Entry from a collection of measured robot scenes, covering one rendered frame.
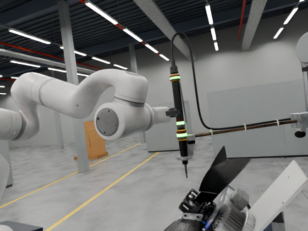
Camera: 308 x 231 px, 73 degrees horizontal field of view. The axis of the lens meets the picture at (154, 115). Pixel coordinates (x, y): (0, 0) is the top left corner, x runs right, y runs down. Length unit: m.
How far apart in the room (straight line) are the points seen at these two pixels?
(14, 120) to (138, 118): 0.45
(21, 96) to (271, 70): 13.03
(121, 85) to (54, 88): 0.22
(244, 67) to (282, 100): 6.95
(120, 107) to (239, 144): 6.16
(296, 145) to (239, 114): 1.61
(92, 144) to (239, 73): 8.93
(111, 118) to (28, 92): 0.33
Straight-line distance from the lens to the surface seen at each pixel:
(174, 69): 0.91
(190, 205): 1.05
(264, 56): 13.44
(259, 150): 6.60
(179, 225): 0.97
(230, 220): 1.03
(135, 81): 0.47
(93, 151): 9.25
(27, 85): 0.71
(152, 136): 8.61
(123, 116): 0.44
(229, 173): 0.95
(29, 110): 0.77
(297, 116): 1.21
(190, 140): 0.92
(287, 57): 13.61
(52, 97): 0.62
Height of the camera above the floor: 1.66
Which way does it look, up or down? 1 degrees down
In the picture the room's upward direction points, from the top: 7 degrees counter-clockwise
